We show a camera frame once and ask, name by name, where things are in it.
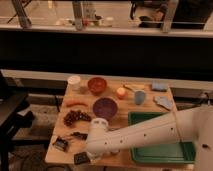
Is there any black eraser block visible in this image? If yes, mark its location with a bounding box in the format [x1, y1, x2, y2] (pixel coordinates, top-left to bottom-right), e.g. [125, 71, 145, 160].
[74, 152, 90, 165]

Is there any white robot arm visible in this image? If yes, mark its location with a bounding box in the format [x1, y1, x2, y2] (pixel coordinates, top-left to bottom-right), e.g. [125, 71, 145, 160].
[86, 106, 213, 171]

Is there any white plastic cup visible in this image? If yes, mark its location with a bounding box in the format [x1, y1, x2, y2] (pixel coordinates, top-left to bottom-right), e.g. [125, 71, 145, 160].
[67, 75, 81, 90]

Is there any blue plastic cup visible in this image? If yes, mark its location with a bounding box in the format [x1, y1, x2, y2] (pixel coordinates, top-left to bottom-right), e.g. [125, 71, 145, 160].
[134, 90, 146, 105]

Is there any small metal cup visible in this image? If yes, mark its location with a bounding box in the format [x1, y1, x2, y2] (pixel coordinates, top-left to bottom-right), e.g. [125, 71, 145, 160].
[110, 150, 120, 155]

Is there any red-orange bowl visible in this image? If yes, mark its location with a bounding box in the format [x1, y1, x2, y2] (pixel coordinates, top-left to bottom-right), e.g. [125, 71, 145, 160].
[87, 77, 107, 95]

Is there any purple bowl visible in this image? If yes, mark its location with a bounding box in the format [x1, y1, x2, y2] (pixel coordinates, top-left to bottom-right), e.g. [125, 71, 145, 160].
[92, 97, 118, 120]

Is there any yellow banana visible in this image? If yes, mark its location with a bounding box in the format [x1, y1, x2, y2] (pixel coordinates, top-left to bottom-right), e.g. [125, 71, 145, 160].
[123, 84, 145, 91]

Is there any bunch of dark grapes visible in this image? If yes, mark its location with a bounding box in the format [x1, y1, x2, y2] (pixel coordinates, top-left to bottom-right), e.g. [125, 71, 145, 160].
[63, 110, 91, 126]

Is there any blue grey cloth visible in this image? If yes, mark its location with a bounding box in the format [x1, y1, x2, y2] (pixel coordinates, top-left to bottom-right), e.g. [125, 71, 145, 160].
[154, 96, 173, 111]

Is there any black binder clip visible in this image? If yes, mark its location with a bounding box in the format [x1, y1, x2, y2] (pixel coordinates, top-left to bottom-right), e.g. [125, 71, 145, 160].
[53, 137, 68, 151]

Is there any person in background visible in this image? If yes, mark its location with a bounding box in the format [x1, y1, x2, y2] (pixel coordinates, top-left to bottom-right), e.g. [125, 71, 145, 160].
[130, 0, 171, 28]

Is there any green plastic tray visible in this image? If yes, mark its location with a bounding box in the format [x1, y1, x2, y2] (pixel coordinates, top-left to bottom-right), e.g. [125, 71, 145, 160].
[127, 112, 196, 164]

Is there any black handled knife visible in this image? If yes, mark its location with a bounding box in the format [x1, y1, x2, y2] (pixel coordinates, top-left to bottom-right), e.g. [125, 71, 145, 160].
[71, 132, 88, 140]

